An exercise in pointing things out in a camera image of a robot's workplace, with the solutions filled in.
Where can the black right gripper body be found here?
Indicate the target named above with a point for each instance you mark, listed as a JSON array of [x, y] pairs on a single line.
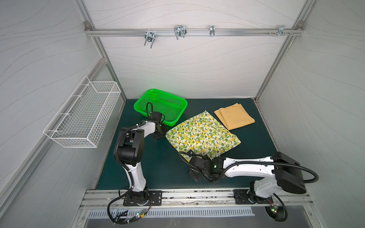
[[195, 167]]

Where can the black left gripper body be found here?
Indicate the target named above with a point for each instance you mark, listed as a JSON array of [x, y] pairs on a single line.
[[163, 130]]

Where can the lemon print skirt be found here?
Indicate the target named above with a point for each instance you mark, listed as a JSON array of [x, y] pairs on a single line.
[[202, 134]]

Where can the yellow tan skirt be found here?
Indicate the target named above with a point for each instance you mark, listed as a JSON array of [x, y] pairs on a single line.
[[234, 116]]

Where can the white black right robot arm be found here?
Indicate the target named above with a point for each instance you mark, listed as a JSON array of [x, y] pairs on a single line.
[[276, 173]]

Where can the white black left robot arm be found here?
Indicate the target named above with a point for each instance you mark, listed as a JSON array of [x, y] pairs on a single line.
[[129, 149]]

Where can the green plastic basket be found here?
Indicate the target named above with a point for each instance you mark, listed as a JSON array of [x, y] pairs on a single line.
[[171, 106]]

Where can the white vent strip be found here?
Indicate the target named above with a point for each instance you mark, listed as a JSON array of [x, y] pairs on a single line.
[[209, 212]]

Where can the metal U-bolt clamp left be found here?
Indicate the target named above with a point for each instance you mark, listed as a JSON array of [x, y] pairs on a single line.
[[150, 38]]

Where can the metal u-bolt clamp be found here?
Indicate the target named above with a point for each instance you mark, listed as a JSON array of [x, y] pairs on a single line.
[[180, 31], [150, 38]]

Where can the metal U-bolt clamp middle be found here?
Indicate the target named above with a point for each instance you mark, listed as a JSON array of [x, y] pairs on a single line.
[[180, 31]]

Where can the aluminium top crossbar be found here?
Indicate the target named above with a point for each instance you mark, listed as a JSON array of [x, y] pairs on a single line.
[[191, 32]]

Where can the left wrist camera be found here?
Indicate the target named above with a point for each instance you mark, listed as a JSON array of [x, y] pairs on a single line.
[[157, 116]]

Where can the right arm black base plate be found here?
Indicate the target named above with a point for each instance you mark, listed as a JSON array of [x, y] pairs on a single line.
[[247, 196]]

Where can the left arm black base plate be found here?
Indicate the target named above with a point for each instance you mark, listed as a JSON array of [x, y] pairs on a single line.
[[154, 198]]

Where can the white wire wall basket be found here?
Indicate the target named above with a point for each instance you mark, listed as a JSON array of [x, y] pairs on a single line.
[[82, 120]]

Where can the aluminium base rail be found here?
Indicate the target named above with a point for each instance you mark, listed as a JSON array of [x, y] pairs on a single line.
[[189, 198]]

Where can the metal ring clamp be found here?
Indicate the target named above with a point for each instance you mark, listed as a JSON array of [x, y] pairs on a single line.
[[212, 31]]

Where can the left rear frame post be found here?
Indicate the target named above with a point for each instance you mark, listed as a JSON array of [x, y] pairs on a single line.
[[85, 15]]

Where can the metal bolt bracket right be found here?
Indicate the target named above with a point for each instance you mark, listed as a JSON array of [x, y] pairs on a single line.
[[281, 32]]

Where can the aluminium corner frame post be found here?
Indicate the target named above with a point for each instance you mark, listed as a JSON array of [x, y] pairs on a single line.
[[298, 24]]

